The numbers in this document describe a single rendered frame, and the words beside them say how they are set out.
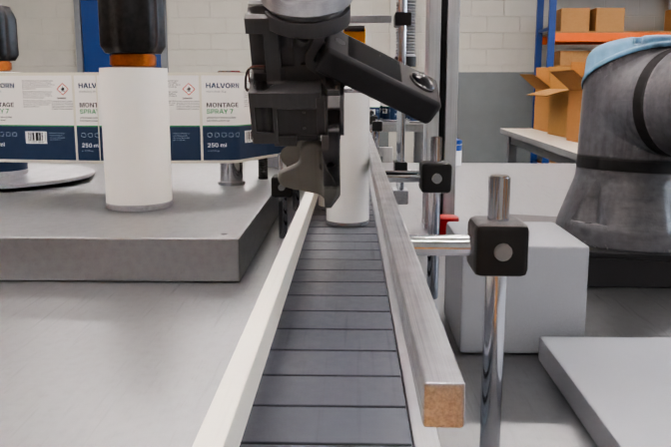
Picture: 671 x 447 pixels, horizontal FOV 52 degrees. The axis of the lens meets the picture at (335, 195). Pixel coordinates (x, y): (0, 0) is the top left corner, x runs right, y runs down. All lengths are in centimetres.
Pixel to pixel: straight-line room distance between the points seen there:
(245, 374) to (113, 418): 18
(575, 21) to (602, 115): 728
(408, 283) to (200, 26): 852
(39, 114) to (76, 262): 47
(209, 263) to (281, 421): 43
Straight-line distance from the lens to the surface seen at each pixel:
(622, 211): 81
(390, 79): 59
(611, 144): 82
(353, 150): 80
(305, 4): 55
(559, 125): 382
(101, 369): 57
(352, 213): 81
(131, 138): 94
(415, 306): 27
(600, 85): 83
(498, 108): 866
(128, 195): 95
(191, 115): 116
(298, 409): 37
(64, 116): 122
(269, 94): 59
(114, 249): 80
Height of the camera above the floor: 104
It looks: 9 degrees down
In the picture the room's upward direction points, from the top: straight up
